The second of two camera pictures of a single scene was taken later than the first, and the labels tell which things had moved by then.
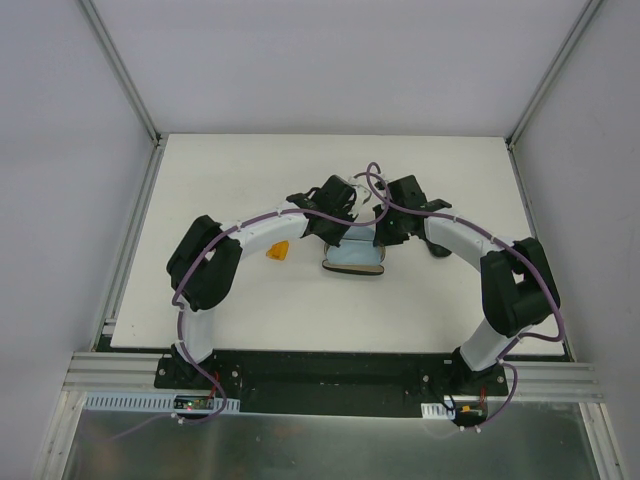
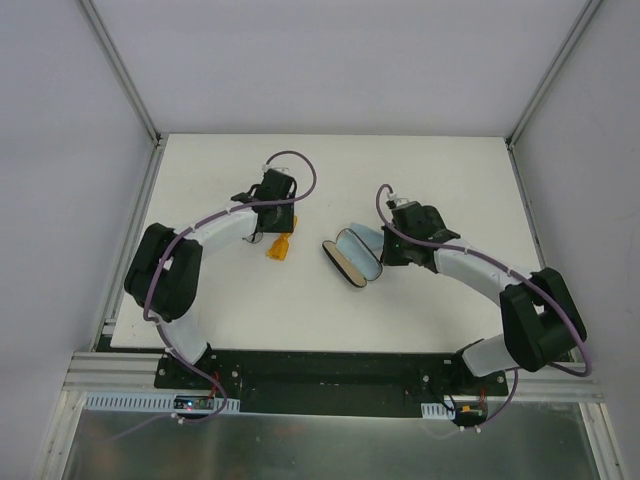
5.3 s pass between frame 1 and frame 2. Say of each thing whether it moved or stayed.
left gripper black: moved
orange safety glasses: stayed
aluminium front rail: stayed
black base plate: stayed
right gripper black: moved
